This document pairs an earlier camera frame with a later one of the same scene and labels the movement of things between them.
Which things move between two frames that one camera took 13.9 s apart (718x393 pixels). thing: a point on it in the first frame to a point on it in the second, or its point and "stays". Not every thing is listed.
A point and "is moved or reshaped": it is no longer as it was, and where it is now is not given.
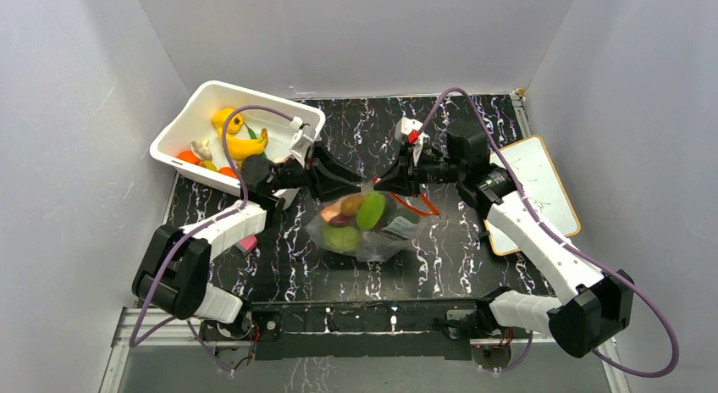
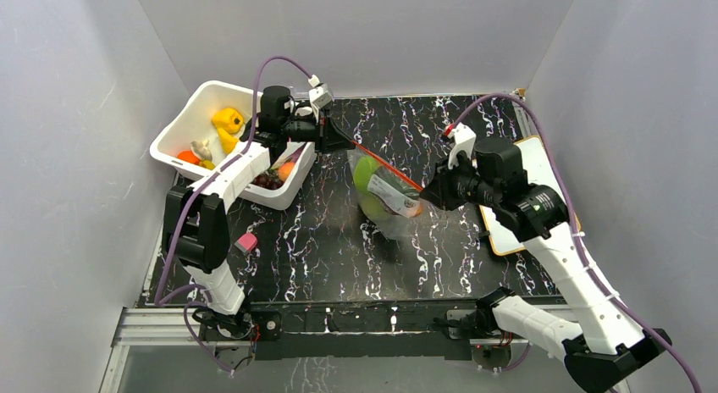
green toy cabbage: x=342 y=239 to x=374 y=207
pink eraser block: x=248 y=242 stays
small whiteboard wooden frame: x=542 y=186 stays
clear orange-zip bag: x=372 y=224 is moved or reshaped
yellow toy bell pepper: x=235 y=123 stays
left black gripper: x=333 y=181 to x=335 y=140
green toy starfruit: x=370 y=210 to x=363 y=168
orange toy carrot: x=189 y=156 stays
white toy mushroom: x=200 y=149 stays
